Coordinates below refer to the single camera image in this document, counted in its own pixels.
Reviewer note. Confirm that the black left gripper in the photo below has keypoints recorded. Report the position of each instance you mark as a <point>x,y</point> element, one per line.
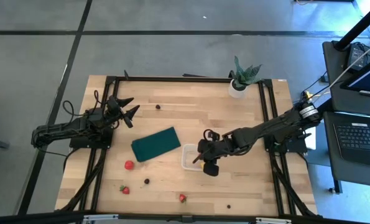
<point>114,109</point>

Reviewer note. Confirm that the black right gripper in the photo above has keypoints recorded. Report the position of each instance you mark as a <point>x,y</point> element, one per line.
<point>212,149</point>

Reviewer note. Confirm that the yellow lemon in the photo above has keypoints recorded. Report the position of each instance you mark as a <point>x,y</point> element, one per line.
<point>202,166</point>

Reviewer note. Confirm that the dark cherry with stem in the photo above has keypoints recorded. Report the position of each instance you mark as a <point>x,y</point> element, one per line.
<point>146,181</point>

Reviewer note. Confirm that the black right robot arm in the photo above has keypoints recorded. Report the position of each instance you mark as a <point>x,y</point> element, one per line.
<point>265,127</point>

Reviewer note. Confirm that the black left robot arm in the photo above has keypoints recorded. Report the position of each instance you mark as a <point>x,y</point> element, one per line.
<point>63,129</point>

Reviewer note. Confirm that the clear plastic tupperware container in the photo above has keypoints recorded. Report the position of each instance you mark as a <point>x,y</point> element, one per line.
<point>187,155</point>

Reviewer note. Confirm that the red strawberry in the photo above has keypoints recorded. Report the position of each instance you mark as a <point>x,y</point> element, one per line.
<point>126,190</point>
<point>182,198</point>

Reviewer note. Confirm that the dark green cloth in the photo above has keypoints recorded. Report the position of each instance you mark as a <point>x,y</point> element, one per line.
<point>155,144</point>

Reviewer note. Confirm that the red round tomato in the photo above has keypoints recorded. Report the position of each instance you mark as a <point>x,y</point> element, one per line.
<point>129,165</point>

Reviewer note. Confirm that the snake plant in white pot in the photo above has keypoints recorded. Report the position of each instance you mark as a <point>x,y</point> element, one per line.
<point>237,91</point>

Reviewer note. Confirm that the black laptop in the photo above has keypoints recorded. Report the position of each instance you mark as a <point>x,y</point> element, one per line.
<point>358,140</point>

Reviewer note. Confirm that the laptop computer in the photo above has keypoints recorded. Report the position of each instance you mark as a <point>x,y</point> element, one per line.
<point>349,102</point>

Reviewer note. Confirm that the black power adapter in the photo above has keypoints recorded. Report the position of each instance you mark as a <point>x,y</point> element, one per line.
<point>355,54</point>

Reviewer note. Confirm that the black metal pole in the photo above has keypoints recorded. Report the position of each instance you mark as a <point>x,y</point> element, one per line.
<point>358,26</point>

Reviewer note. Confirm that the black aluminium table frame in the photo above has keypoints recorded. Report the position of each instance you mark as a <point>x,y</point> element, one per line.
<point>187,79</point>

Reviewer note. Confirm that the silver frame bracket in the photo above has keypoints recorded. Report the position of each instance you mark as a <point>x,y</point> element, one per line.
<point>273,220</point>
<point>100,217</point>

